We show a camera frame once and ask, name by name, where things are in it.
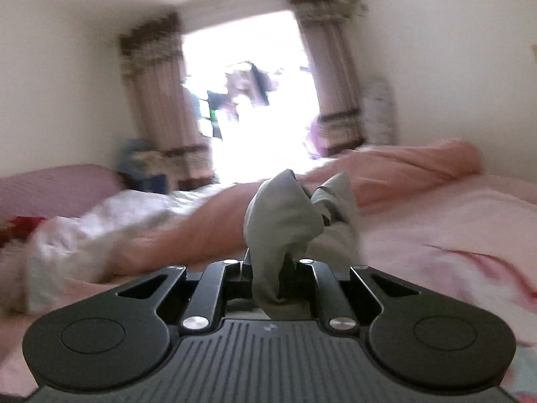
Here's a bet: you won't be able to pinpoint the red cloth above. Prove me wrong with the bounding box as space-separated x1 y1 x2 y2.
0 216 45 236

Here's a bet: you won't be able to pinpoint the white crumpled blanket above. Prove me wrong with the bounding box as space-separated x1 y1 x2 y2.
17 189 227 314

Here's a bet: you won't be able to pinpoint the purple cushion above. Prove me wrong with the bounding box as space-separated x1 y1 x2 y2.
0 164 123 221

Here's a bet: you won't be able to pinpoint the white printed standing cover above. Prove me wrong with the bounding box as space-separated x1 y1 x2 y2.
364 77 398 147

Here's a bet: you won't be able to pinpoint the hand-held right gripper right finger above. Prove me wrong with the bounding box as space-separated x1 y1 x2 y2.
285 258 421 331

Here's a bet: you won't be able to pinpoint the hanging dark clothes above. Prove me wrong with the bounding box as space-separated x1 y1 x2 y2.
187 61 279 139

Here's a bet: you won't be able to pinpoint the brown striped curtain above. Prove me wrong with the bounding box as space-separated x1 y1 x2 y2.
285 0 365 157
118 12 217 194

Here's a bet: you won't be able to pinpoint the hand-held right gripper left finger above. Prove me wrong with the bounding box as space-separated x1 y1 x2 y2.
112 250 255 331

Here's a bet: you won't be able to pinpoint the blue cloth pile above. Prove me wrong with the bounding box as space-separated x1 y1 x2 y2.
116 137 168 194

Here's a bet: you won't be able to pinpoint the pink duvet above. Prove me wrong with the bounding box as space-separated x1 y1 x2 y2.
121 138 484 278

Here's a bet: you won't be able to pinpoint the grey garment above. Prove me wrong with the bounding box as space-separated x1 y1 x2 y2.
242 169 364 320

